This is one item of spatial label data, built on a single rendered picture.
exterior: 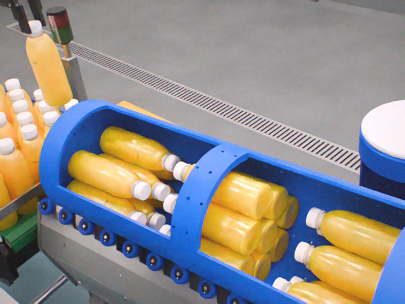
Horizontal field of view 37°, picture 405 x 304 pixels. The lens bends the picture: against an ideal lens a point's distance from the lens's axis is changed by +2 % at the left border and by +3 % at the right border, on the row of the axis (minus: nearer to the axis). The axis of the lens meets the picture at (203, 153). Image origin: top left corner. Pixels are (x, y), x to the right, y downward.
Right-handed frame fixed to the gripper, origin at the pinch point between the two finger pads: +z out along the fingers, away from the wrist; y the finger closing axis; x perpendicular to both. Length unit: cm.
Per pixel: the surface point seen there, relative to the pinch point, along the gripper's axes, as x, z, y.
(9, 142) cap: 3.7, 28.0, -15.8
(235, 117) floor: 69, 146, 160
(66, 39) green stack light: 27.5, 23.9, 27.9
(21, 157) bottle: 2.5, 32.9, -15.1
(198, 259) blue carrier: -62, 32, -23
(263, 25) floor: 127, 151, 287
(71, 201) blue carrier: -24.5, 31.7, -22.3
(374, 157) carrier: -72, 44, 35
